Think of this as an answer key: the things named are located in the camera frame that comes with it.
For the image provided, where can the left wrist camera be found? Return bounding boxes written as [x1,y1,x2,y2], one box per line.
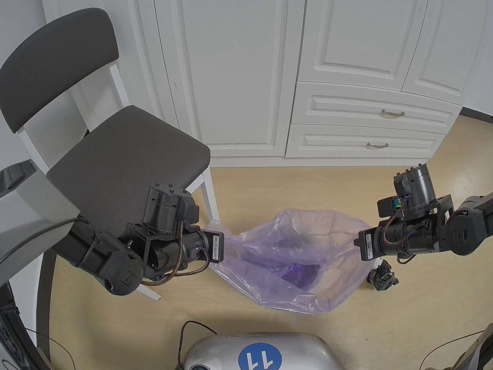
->
[178,196,201,232]

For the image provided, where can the purple plastic bag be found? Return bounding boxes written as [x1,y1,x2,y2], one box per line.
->
[204,208,373,315]

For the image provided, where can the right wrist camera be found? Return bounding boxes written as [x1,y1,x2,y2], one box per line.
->
[377,195,407,223]

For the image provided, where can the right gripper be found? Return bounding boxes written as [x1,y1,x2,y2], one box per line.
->
[357,223,412,262]

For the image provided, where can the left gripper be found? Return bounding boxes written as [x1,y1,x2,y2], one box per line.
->
[180,229,225,266]

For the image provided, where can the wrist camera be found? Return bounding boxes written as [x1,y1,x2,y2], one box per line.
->
[178,196,201,232]
[377,195,407,223]

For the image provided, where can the black cable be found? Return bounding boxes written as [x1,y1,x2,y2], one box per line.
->
[21,327,74,370]
[177,320,217,369]
[423,332,484,370]

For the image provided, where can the dark grey white chair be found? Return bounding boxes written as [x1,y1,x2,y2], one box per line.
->
[0,8,223,303]

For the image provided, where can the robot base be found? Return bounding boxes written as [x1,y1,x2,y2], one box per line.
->
[185,332,345,370]

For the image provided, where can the white wardrobe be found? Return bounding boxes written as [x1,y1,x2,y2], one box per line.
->
[39,0,484,169]

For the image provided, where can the black plastic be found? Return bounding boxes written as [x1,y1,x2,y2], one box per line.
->
[366,261,400,292]

